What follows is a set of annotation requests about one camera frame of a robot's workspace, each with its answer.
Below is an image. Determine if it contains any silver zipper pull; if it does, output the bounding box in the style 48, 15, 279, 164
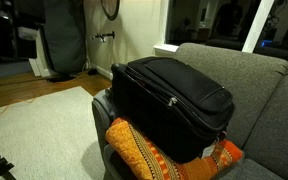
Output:
168, 96, 178, 108

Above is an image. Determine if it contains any black fabric wheeled suitcase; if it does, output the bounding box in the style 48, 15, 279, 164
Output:
110, 55, 237, 164

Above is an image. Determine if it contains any orange patterned pillow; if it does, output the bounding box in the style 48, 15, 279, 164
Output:
104, 117, 244, 180

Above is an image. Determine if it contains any white luggage tag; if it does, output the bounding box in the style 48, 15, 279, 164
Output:
201, 143, 217, 159

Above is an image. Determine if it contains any dark garment bag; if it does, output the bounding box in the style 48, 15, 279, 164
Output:
38, 0, 88, 75

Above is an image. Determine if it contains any grey fabric sofa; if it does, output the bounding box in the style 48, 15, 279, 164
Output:
91, 42, 288, 180

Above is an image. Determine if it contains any cream floor rug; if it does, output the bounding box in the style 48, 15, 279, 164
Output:
0, 85, 107, 180

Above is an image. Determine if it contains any blue lit device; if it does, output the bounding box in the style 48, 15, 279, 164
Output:
260, 39, 273, 48

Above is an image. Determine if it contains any black wall bracket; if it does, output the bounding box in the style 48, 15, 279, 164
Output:
91, 30, 116, 43

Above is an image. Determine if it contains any white window frame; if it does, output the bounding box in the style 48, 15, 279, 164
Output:
153, 0, 276, 58

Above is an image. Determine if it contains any orange floor cable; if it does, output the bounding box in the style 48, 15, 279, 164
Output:
0, 71, 88, 123

